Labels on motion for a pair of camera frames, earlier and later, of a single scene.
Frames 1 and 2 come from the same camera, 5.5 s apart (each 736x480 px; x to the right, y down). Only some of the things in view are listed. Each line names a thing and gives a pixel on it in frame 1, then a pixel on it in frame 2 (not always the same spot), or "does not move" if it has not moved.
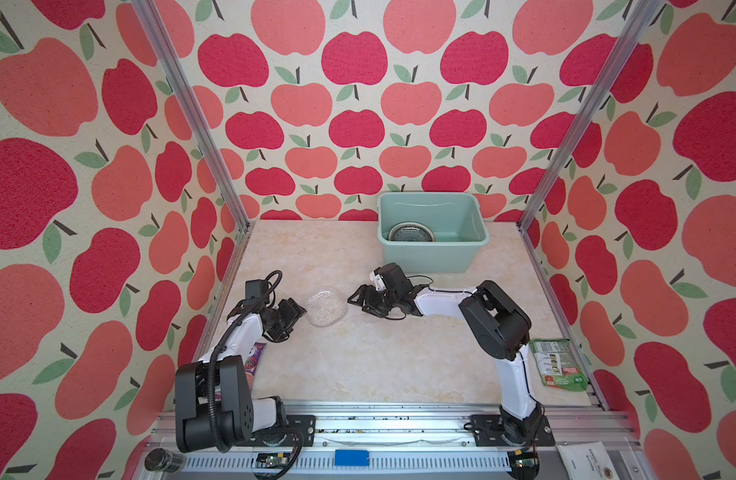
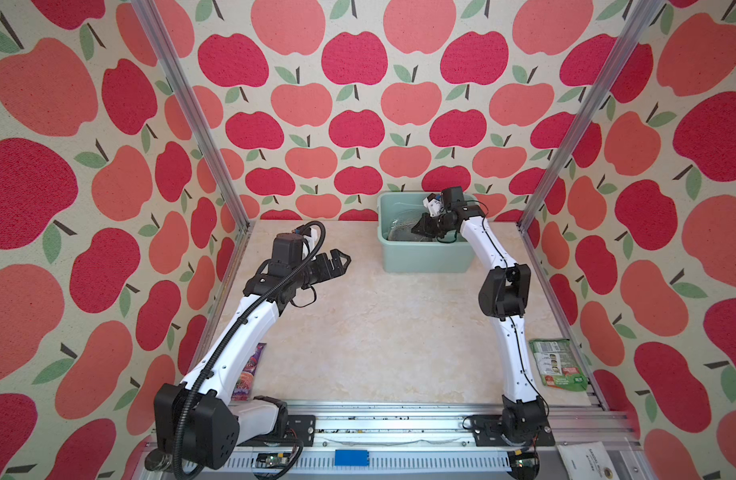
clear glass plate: x=326 y=307 → x=402 y=231
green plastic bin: x=432 y=232 does not move
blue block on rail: x=348 y=457 does not move
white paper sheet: x=587 y=461 does not move
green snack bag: x=558 y=364 does not move
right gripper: x=365 y=300 → x=423 y=227
